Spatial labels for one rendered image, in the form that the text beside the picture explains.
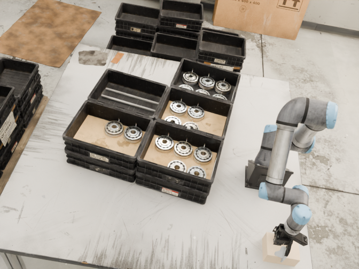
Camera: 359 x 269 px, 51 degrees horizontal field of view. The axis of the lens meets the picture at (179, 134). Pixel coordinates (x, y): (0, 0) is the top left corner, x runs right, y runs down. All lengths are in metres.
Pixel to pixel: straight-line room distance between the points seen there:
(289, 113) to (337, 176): 1.85
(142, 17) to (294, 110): 2.50
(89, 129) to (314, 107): 1.18
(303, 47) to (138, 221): 3.37
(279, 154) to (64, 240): 1.08
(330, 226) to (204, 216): 1.37
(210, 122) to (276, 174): 0.68
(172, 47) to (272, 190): 2.11
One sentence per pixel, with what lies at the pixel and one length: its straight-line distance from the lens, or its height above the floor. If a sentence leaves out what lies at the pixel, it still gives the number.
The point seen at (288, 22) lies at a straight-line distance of 4.76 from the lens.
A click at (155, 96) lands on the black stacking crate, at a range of 2.35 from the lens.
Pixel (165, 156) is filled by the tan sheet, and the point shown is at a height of 0.83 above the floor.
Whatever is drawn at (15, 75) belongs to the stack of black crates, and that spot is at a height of 0.38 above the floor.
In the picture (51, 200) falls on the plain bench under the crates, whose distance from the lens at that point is 2.04.
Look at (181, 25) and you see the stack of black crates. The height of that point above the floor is 0.53.
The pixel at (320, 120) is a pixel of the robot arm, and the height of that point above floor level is 1.36.
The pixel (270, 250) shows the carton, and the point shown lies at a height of 0.78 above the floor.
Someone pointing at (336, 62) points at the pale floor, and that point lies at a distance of 4.74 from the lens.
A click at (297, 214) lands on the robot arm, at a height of 1.10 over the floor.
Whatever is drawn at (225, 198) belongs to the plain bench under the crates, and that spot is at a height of 0.70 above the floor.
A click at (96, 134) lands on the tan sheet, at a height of 0.83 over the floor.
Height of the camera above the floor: 2.43
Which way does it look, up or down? 48 degrees down
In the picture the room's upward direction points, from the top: 11 degrees clockwise
